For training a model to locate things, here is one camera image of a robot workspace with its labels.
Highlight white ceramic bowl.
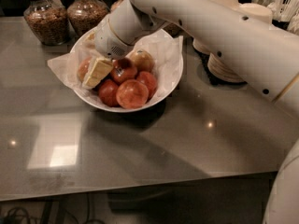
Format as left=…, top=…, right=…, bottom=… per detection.
left=71, top=29, right=184, bottom=113

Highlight leftmost glass cereal jar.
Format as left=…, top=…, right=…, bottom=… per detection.
left=23, top=0, right=69, bottom=46

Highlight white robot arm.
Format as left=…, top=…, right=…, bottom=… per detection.
left=94, top=0, right=299, bottom=119

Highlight yellowish back apple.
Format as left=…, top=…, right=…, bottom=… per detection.
left=129, top=49, right=155, bottom=72

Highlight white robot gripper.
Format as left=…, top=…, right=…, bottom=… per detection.
left=82, top=15, right=134, bottom=89

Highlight white paper bowl liner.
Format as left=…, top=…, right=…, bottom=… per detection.
left=48, top=28, right=184, bottom=113

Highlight white stirrer sticks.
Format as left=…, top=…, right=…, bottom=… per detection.
left=279, top=0, right=299, bottom=21

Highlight back stack paper bowls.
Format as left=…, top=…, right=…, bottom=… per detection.
left=192, top=0, right=239, bottom=55

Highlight stickered centre red apple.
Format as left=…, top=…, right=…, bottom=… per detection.
left=110, top=58, right=137, bottom=84

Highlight front large red apple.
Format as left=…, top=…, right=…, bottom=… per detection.
left=116, top=79, right=149, bottom=109

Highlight black mat under bowls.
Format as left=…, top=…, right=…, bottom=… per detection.
left=196, top=51, right=246, bottom=86

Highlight black floor cables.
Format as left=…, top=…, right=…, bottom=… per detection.
left=0, top=193, right=107, bottom=224

